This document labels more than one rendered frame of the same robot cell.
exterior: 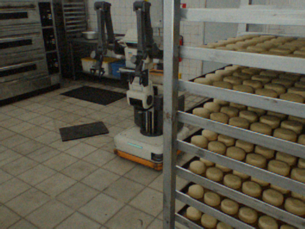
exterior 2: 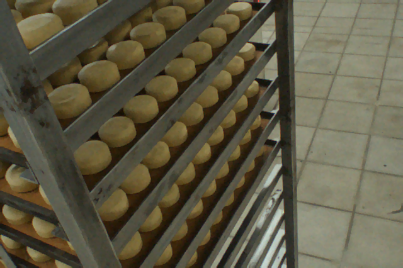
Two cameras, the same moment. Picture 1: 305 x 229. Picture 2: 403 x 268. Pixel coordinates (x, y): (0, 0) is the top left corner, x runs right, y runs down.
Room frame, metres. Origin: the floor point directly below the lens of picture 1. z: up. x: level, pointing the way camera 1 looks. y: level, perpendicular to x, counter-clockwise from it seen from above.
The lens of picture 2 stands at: (0.80, -1.16, 1.68)
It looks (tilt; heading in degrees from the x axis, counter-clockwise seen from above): 38 degrees down; 85
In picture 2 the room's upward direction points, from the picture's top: 10 degrees counter-clockwise
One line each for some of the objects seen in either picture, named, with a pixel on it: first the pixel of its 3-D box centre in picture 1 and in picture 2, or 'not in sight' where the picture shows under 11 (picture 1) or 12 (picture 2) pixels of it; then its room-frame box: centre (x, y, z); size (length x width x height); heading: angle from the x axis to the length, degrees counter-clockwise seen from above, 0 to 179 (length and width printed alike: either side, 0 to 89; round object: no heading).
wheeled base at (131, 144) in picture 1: (152, 141); not in sight; (2.84, -0.01, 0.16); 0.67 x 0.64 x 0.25; 146
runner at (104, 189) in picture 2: not in sight; (196, 80); (0.86, -0.56, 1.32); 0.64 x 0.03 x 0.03; 50
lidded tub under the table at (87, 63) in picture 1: (94, 63); not in sight; (6.15, 1.23, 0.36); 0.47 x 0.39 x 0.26; 144
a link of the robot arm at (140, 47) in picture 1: (140, 31); not in sight; (2.34, 0.07, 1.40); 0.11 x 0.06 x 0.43; 56
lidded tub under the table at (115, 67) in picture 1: (124, 68); not in sight; (5.67, 0.53, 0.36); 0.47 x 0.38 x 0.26; 147
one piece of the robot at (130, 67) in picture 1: (134, 73); not in sight; (2.60, 0.15, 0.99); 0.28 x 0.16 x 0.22; 56
